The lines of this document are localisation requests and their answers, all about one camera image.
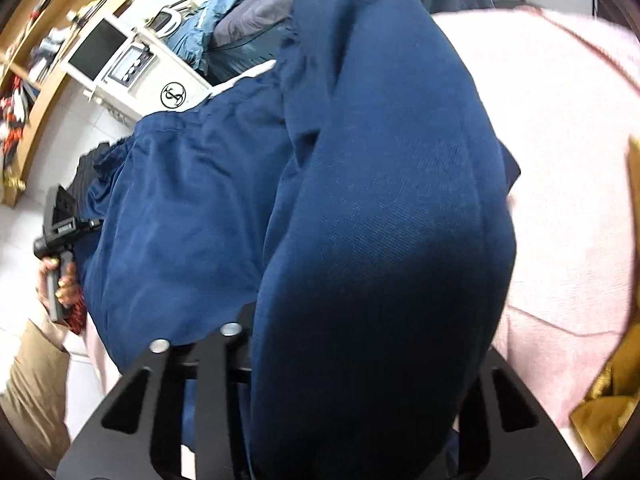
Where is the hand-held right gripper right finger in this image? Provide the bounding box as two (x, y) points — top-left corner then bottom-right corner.
(457, 347), (583, 480)

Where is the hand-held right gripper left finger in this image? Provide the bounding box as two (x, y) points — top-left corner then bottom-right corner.
(56, 304), (258, 480)

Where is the navy blue jacket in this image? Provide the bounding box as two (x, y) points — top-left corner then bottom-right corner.
(82, 0), (522, 480)

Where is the person's left hand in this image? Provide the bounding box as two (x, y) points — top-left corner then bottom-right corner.
(36, 256), (80, 312)

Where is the black garment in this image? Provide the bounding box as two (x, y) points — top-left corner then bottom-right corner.
(65, 142), (127, 202)

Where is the golden yellow cloth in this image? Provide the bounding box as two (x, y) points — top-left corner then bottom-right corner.
(570, 135), (640, 467)

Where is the red patterned cloth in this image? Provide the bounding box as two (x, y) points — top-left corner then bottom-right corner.
(66, 287), (90, 335)

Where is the wooden shelf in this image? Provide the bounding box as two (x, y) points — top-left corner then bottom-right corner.
(0, 0), (134, 207)

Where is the white appliance box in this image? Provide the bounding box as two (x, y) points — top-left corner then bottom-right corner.
(60, 2), (217, 125)

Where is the light blue jacket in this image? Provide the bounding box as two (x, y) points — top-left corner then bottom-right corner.
(170, 0), (326, 86)

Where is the pink bed sheet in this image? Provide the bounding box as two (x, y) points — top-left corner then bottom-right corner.
(65, 5), (640, 480)

